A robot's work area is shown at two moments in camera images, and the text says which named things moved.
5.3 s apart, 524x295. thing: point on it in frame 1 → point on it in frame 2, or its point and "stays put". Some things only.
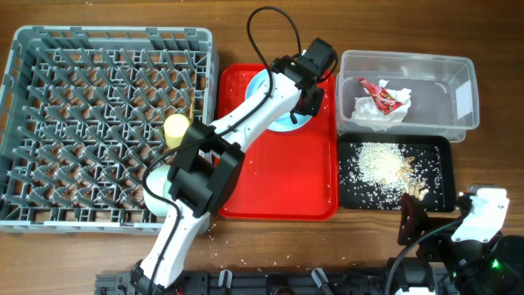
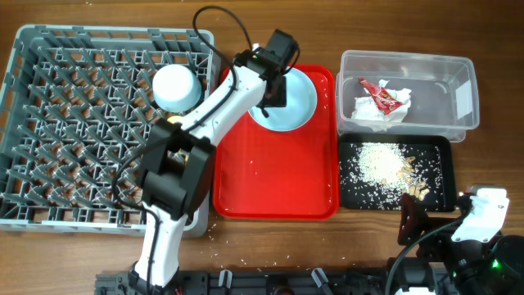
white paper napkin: (367, 109) stays put
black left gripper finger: (414, 220) stays put
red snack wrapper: (386, 102) stays put
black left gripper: (316, 108) → (280, 102)
